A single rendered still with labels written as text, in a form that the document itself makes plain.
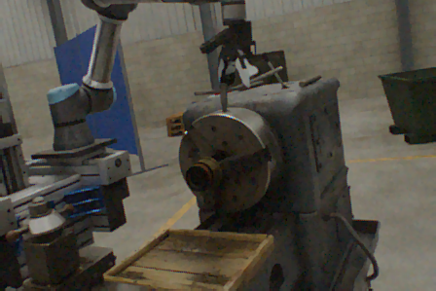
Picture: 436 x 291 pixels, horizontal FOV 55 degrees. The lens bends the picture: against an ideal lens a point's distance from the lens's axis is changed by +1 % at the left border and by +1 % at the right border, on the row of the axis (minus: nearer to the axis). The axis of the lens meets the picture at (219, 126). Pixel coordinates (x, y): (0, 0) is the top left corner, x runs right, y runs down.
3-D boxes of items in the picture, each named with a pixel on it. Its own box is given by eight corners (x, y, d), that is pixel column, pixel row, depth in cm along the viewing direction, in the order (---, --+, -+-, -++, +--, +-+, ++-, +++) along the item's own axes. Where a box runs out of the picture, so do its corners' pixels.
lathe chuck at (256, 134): (197, 197, 145) (189, 108, 138) (282, 208, 130) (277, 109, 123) (182, 206, 137) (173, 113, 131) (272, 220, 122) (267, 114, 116)
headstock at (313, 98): (253, 164, 206) (241, 87, 201) (351, 163, 183) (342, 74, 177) (190, 209, 155) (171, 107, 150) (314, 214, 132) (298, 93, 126)
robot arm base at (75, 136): (45, 152, 155) (38, 126, 154) (75, 142, 169) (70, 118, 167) (73, 150, 148) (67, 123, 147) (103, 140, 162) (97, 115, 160)
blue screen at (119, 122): (57, 153, 938) (34, 49, 904) (92, 144, 980) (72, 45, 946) (118, 179, 591) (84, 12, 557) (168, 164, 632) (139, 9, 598)
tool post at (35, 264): (61, 264, 87) (51, 219, 86) (87, 268, 84) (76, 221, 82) (30, 283, 81) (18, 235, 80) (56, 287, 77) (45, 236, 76)
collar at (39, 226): (48, 219, 86) (44, 205, 86) (74, 221, 82) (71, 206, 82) (13, 236, 79) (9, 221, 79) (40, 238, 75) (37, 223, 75)
